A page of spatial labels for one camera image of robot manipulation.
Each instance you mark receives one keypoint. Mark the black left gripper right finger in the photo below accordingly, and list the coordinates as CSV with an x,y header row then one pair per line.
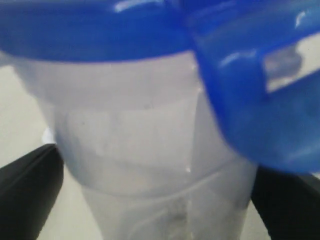
x,y
288,204

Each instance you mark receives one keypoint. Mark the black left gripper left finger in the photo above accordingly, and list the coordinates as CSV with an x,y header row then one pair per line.
x,y
29,187

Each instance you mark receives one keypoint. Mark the clear plastic jar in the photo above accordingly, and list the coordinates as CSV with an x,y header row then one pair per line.
x,y
141,139

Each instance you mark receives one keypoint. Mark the blue plastic lid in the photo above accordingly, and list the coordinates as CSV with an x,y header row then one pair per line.
x,y
241,46

